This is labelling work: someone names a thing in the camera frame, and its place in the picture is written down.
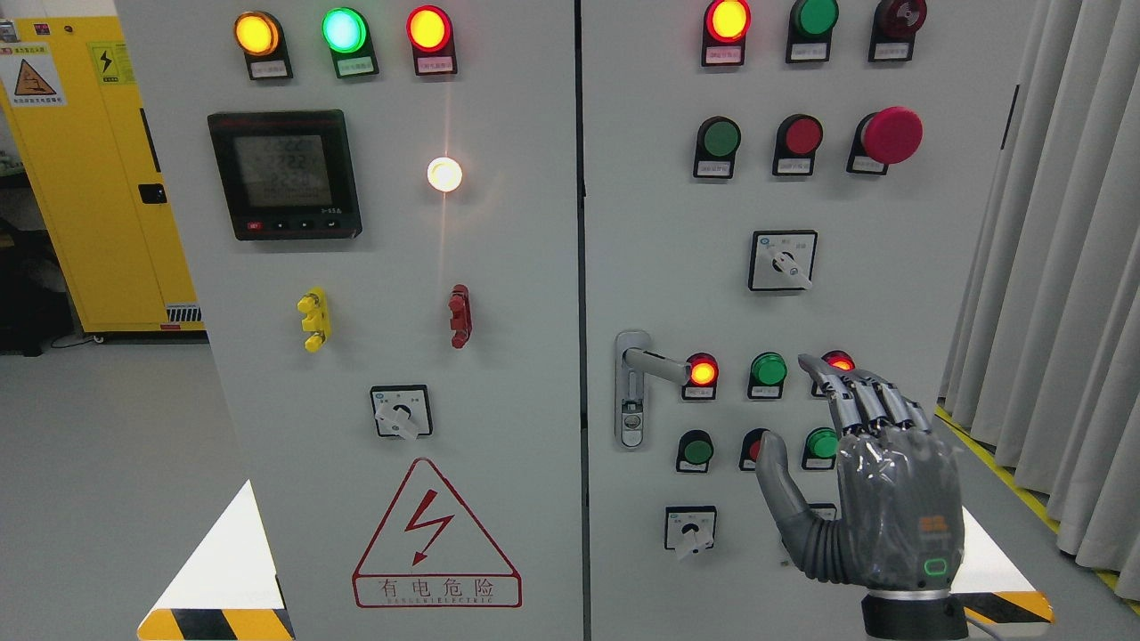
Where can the grey robotic right hand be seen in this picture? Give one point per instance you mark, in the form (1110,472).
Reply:
(901,526)

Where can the silver door handle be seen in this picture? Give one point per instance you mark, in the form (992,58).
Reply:
(633,362)

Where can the grey right cabinet door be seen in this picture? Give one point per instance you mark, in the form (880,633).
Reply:
(669,254)

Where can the grey cabinet door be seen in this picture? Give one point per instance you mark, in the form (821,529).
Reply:
(669,254)
(506,408)

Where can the grey left cabinet door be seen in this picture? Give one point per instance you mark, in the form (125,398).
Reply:
(506,408)

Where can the green push button lower right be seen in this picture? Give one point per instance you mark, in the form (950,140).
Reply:
(819,449)

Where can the green push button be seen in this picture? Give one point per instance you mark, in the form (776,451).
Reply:
(819,449)
(694,453)
(717,142)

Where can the red push button lower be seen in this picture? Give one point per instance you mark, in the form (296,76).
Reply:
(750,448)

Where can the red push button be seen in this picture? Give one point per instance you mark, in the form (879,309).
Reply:
(750,448)
(797,139)

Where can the red lit indicator middle right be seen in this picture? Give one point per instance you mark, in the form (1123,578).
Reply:
(837,359)

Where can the green indicator middle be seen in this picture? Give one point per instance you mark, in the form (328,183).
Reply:
(767,377)

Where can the green push button lower left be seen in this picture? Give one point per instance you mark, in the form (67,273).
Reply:
(694,453)

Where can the grey curtain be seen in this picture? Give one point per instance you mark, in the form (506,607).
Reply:
(1044,366)

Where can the red lit indicator middle left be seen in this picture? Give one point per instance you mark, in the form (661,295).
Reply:
(703,377)

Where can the red emergency stop button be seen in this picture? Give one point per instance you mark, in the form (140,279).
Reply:
(883,138)

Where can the red push button upper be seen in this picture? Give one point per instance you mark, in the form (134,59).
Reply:
(797,139)

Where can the green push button upper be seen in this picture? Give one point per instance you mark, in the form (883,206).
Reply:
(717,142)

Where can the red lightning warning sticker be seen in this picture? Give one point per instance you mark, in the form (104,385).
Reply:
(430,551)

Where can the red terminal connector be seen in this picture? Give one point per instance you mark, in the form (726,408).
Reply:
(459,304)

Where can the dark red buzzer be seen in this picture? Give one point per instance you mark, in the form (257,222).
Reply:
(894,28)

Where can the green top indicator light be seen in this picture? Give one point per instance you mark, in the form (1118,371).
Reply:
(809,30)

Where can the red lit top indicator right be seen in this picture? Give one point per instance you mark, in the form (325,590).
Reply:
(724,29)

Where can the white lit indicator light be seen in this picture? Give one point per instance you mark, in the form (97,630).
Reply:
(444,174)

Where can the yellow terminal connector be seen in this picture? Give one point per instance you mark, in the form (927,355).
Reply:
(315,308)

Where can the red lit indicator light left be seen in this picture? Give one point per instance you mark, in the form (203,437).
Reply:
(430,31)

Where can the black digital power meter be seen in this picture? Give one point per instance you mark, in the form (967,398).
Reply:
(286,175)

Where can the green lit indicator light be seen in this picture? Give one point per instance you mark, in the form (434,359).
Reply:
(348,38)

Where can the yellow indicator light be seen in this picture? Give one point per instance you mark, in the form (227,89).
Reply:
(263,44)

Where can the yellow safety cabinet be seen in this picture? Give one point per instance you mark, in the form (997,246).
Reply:
(71,96)

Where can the black key selector switch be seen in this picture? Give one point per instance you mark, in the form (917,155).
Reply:
(824,511)

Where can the lower white rotary switch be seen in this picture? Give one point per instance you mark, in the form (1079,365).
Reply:
(690,530)

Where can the upper right rotary switch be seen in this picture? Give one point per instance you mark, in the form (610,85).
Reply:
(782,261)

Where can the left door rotary switch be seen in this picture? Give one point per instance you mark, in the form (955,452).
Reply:
(402,411)

